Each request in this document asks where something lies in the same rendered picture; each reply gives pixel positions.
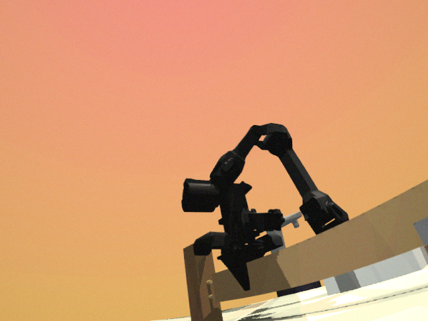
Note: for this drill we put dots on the long brown wooden rail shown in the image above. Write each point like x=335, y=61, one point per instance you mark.
x=378, y=234

